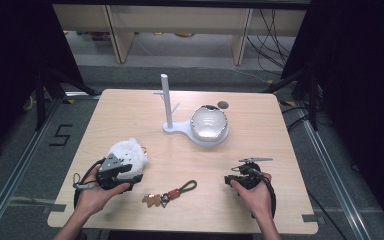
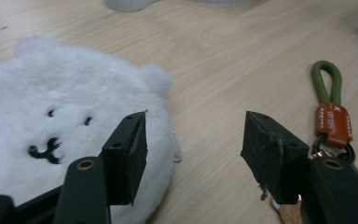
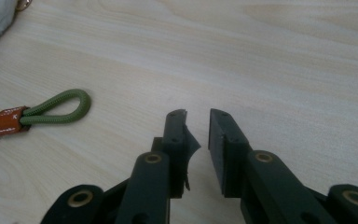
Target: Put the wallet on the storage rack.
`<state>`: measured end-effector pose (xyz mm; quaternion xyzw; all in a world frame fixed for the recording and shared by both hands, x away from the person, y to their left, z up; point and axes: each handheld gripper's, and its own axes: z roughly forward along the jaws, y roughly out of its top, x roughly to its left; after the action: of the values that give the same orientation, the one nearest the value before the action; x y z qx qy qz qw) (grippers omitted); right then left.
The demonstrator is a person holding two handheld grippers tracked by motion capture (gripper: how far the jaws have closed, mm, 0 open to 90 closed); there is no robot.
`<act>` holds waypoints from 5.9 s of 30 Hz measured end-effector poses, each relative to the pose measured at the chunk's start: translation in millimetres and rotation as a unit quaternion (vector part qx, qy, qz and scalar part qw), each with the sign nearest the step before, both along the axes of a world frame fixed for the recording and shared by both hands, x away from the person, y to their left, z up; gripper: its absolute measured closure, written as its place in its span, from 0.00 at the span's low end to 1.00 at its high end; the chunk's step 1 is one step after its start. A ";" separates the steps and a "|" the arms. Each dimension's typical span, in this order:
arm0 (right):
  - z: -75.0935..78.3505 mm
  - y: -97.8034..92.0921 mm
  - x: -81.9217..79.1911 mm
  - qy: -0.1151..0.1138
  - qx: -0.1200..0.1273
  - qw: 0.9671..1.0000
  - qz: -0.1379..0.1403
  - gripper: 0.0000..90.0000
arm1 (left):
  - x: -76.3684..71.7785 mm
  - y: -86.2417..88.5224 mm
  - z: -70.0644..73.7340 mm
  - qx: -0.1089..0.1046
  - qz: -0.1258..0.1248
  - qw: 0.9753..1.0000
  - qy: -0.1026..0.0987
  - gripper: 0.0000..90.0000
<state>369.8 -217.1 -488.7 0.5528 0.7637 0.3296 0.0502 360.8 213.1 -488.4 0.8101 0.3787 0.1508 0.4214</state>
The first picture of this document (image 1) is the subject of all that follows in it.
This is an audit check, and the black curtain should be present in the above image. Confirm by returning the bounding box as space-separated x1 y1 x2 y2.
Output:
0 0 85 166
280 0 384 234

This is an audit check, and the black metal stand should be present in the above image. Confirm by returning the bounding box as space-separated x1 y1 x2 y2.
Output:
34 68 100 132
263 65 322 132

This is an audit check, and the person's right hand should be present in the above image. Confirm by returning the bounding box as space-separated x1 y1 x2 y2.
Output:
230 172 275 220

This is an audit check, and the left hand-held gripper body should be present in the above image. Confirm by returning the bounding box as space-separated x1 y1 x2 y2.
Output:
95 152 134 192

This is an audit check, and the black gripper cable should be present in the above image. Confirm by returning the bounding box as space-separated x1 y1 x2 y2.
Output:
248 167 278 220
72 158 107 210

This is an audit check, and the black tape floor mark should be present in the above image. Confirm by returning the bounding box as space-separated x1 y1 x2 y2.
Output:
48 123 74 147

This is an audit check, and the thin black floor cable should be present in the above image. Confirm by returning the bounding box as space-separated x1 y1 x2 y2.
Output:
307 189 340 240

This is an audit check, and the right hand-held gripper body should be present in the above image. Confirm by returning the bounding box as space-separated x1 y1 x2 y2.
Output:
231 157 274 191

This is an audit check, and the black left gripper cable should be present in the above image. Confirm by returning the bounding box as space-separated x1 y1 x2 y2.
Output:
72 158 107 210

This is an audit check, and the grey tape strip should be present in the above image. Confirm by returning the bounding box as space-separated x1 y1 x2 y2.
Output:
301 213 327 225
42 203 67 215

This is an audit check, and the white stand with pole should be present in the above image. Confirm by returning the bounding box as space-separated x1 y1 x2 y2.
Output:
153 73 230 149

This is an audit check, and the white bowl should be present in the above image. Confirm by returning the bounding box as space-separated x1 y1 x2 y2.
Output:
190 104 230 141

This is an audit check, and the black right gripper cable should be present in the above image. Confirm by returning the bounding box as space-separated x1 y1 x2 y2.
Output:
248 167 278 220

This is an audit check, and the keychain with green loop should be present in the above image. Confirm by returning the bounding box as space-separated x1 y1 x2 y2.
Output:
142 179 198 209

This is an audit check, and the person's left hand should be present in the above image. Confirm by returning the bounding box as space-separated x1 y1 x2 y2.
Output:
74 165 131 216

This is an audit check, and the white fluffy plush toy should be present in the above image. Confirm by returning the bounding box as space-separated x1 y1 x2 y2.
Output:
107 137 150 178

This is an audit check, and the aluminium floor rail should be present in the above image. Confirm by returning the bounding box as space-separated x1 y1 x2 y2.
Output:
0 96 65 240
296 105 372 240

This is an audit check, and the light wooden desk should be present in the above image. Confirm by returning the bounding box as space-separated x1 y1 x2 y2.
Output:
53 3 308 66

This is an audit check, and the bundle of black floor cables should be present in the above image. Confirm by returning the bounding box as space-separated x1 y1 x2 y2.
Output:
245 8 298 76

